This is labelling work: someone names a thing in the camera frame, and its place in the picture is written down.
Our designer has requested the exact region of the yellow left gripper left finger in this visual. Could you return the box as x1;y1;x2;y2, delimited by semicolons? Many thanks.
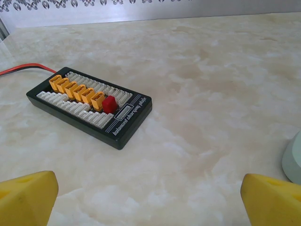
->
0;170;59;226

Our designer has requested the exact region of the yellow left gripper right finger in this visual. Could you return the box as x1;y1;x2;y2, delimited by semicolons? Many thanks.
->
240;173;301;226

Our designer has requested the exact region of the mint green earbud case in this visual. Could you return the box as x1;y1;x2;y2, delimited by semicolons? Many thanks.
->
281;130;301;185

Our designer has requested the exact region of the black battery pack with wires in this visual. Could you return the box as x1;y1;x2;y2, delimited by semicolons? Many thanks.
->
26;66;153;151

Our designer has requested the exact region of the red black power wire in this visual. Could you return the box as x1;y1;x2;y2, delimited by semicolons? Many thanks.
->
0;63;57;76

